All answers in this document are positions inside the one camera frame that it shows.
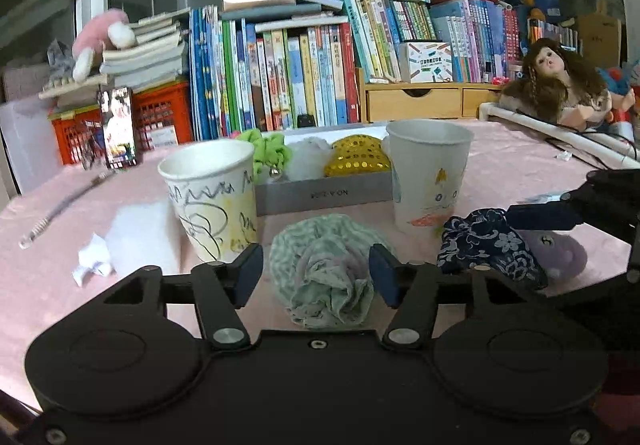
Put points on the row of leaning green books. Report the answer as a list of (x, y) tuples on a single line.
[(380, 35)]

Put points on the row of blue books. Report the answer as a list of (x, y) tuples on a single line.
[(470, 40)]

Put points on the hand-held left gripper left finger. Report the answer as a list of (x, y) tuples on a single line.
[(247, 275)]

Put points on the white plastic pipe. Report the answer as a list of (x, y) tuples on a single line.
[(505, 112)]

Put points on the smartphone with lit screen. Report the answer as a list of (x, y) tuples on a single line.
[(119, 125)]

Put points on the pink tablecloth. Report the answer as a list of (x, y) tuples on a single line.
[(60, 285)]

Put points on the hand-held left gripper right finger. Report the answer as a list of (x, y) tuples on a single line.
[(382, 275)]

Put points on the grey shallow cardboard box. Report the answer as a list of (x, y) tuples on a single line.
[(320, 195)]

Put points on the blue cat plush toy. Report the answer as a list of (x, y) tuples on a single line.
[(617, 77)]

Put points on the large white paper cup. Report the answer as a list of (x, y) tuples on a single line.
[(430, 175)]

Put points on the pink ribbon bow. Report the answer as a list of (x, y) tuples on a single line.
[(502, 80)]

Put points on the scribbled paper cup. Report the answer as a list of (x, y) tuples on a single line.
[(210, 205)]

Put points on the green scrunchie with bell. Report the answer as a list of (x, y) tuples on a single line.
[(262, 150)]

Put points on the stack of worn paperbacks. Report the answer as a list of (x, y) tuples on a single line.
[(145, 55)]

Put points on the row of upright picture books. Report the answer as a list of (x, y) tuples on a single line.
[(280, 75)]

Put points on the purple plush toy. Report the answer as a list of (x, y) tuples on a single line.
[(560, 255)]

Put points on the flat hardcover books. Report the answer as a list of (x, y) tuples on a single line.
[(280, 14)]

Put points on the brown-haired doll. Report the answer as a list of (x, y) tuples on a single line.
[(550, 70)]

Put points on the red plastic crate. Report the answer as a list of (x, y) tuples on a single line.
[(160, 110)]

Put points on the gold sequin heart pillow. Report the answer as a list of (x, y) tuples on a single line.
[(357, 157)]

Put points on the pink plush rabbit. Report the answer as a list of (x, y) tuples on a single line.
[(100, 32)]

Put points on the small black box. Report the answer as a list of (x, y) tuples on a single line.
[(305, 120)]

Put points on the wooden drawer organizer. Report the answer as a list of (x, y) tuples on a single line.
[(415, 102)]

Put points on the row of thin colourful books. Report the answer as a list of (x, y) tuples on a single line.
[(555, 32)]

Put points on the crumpled white paper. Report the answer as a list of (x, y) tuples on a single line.
[(92, 257)]

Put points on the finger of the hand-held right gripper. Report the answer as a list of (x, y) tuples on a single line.
[(610, 297), (540, 217)]

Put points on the brown cardboard box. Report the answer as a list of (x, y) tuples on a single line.
[(600, 40)]

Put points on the white fluffy scrunchie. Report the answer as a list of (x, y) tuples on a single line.
[(311, 159)]

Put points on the green patterned cloth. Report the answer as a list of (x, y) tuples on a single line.
[(320, 270)]

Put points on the grey cloth toy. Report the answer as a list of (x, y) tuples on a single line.
[(60, 60)]

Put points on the white printed carton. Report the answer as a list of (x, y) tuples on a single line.
[(425, 62)]

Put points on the navy floral scrunchie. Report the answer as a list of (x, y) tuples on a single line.
[(480, 240)]

